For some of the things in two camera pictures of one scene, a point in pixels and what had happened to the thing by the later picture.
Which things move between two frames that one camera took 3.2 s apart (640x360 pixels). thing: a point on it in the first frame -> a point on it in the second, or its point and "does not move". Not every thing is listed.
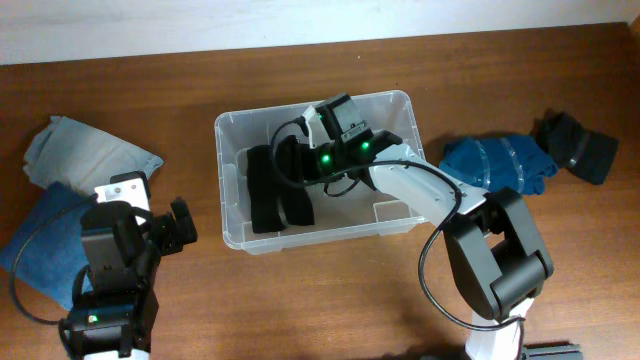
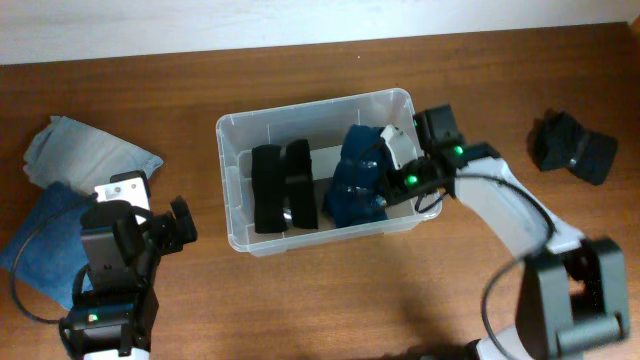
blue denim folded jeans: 46,248 does not move
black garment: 276,175 does not move
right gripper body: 326,161 -> 414,180
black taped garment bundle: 588,155 does not move
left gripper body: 168,234 does not move
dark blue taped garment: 499,162 -> 359,191
